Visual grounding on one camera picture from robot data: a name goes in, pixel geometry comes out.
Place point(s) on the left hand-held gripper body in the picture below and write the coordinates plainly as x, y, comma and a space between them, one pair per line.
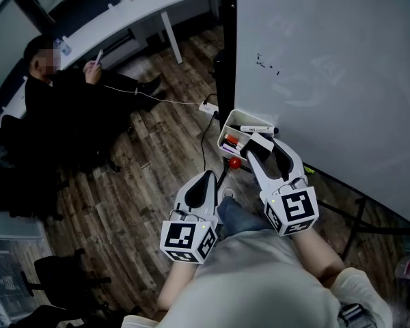
182, 236

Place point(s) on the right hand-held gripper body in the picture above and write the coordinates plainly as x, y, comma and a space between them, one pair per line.
294, 210

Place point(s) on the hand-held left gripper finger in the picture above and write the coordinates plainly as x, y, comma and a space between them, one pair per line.
188, 190
213, 197

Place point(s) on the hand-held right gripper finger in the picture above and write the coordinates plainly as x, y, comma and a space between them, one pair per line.
290, 157
259, 173

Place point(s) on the white and black eraser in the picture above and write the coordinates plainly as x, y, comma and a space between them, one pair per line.
259, 145

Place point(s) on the white whiteboard box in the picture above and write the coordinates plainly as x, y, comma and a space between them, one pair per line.
239, 118

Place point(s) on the person's right forearm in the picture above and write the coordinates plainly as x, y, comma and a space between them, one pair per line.
317, 255

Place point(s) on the person's left forearm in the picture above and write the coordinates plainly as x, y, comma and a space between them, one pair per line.
177, 285

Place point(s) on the large whiteboard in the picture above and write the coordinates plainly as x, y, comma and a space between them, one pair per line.
328, 46

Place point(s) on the black whiteboard stand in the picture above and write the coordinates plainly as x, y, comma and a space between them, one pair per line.
227, 46

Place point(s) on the small green scrap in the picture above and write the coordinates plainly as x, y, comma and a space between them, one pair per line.
309, 169

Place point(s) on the red round knob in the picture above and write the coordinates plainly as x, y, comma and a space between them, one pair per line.
235, 163

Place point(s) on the person's blue jeans leg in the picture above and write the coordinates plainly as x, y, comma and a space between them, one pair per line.
239, 217

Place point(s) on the purple marker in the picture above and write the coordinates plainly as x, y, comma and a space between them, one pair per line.
229, 147

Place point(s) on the red marker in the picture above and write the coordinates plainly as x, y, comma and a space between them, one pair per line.
234, 139

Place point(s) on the black marker with white label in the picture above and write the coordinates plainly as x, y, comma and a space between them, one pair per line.
256, 128

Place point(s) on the white power strip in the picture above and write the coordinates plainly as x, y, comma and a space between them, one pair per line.
208, 107

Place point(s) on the person's light shirt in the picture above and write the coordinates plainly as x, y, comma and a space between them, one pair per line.
253, 285

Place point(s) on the black office chair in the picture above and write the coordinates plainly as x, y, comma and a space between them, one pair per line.
61, 275

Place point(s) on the long white desk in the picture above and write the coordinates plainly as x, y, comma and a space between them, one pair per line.
130, 15

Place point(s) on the clear water bottle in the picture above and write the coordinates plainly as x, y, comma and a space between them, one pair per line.
64, 46

